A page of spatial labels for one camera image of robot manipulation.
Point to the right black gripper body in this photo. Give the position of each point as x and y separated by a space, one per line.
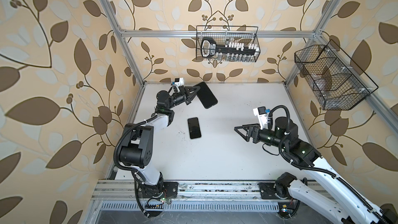
264 136

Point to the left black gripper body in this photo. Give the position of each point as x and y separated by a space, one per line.
178 98

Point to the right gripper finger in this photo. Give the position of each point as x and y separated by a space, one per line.
245 127
245 133

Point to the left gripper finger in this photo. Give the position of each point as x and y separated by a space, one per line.
192 90
190 96

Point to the black phone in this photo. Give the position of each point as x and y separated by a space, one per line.
206 96

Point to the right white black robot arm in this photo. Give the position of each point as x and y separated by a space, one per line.
346 205

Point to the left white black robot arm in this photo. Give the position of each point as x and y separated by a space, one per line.
134 149

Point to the black smartphone on table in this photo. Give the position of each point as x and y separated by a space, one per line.
194 128

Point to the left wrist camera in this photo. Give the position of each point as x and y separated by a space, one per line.
178 82

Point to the back wire basket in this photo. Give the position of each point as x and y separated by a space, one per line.
240 34

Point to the wire basket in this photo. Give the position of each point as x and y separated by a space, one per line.
240 34
338 82

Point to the right wire basket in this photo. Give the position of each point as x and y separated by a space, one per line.
338 82

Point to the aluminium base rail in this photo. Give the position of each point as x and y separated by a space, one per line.
193 196

